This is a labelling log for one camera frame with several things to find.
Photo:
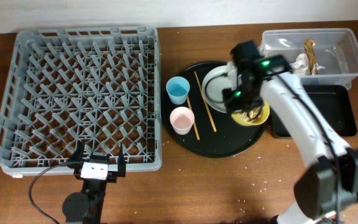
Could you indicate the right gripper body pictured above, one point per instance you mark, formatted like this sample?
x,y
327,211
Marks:
x,y
240,101

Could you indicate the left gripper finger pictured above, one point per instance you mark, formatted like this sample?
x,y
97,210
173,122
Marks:
x,y
78,153
121,163

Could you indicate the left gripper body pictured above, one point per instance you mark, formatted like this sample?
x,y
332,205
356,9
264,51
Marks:
x,y
111,176

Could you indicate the grey round plate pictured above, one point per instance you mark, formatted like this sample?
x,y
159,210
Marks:
x,y
213,85

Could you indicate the white paper waste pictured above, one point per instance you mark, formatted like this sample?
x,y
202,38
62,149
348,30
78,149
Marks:
x,y
301,66

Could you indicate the food scraps and rice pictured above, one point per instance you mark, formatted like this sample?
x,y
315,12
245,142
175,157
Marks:
x,y
252,115

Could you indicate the yellow bowl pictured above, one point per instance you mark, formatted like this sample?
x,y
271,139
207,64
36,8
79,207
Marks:
x,y
265,115

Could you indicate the brown food wrapper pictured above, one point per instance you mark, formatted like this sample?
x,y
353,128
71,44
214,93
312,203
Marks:
x,y
308,47

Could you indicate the light blue plastic cup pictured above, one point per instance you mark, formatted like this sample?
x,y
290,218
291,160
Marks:
x,y
178,89

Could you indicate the pink plastic cup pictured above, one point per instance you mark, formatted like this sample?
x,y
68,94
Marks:
x,y
181,119

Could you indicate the wooden chopstick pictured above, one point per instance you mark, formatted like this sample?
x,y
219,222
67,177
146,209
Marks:
x,y
205,103
194,122

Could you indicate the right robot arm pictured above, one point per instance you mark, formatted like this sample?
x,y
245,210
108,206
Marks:
x,y
330,183

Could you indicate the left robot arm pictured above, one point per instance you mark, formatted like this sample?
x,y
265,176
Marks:
x,y
86,205

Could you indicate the grey plastic dishwasher rack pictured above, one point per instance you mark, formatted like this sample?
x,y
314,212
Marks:
x,y
100,87

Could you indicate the clear plastic waste bin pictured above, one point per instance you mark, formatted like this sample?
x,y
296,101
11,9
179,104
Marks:
x,y
336,50

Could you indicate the round black serving tray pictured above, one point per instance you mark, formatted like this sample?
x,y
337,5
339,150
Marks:
x,y
218,134

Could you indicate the black rectangular tray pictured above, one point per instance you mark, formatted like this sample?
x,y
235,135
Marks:
x,y
334,104

